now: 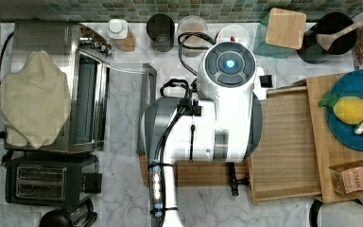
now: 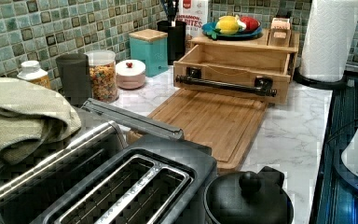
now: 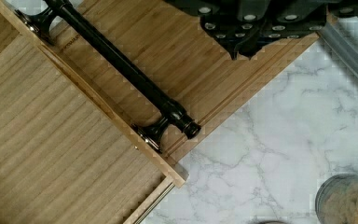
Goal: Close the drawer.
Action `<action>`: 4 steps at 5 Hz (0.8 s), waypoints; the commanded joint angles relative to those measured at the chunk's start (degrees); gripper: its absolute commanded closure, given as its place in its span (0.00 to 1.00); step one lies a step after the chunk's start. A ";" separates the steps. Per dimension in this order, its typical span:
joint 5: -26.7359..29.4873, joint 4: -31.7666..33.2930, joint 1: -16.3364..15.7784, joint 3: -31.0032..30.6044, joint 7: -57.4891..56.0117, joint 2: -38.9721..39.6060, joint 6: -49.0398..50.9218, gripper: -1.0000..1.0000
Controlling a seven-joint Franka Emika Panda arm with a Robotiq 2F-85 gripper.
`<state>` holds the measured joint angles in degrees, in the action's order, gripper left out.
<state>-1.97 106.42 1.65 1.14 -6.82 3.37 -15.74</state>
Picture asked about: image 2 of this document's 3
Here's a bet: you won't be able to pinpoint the teal canister with wooden lid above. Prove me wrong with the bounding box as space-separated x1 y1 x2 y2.
129 29 168 77

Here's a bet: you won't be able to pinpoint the beige folded towel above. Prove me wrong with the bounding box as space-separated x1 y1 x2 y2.
0 77 81 169

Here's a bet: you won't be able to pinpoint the black paper towel holder base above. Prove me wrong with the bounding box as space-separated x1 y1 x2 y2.
293 67 348 91

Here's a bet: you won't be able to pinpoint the small wooden box holder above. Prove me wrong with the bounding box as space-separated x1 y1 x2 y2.
268 18 291 47

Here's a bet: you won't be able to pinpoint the yellow toy lemon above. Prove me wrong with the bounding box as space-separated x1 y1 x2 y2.
215 16 240 35

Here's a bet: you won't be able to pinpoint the white-capped spice bottle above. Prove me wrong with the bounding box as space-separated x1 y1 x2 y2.
17 61 50 89

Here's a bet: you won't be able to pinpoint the pink ceramic jar white lid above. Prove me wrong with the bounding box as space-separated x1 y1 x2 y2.
116 60 145 90

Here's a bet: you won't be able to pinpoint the bamboo cutting board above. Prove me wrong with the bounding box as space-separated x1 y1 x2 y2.
148 89 268 173

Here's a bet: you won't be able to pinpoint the black utensil holder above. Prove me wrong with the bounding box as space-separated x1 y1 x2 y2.
158 21 186 65

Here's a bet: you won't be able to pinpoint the white paper towel roll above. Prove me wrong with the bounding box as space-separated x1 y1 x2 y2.
300 0 358 83

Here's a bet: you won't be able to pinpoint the wooden drawer with black handle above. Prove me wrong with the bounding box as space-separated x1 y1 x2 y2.
173 44 291 104

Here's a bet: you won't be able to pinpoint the wooden drawer cabinet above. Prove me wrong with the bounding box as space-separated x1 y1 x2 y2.
190 29 299 81

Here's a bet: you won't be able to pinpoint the blue plate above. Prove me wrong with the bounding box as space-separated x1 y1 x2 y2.
201 21 264 41

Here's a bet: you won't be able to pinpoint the black two-slot toaster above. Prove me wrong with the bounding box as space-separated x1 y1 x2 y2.
30 134 216 224

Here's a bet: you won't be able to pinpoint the black kitchen utensils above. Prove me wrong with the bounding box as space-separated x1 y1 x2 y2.
160 0 179 27

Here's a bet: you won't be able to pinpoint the red toy tomato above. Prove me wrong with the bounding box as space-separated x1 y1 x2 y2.
240 16 260 33

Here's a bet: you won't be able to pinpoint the black pot with lid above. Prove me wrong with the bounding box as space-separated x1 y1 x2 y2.
203 166 294 224

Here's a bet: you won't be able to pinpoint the dark grey cylinder canister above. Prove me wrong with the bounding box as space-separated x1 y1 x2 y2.
56 53 92 107

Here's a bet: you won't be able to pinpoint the clear cereal jar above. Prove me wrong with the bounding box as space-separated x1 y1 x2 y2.
86 50 118 103

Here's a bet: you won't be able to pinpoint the cinnamon cereal box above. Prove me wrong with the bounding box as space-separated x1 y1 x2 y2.
177 0 210 50

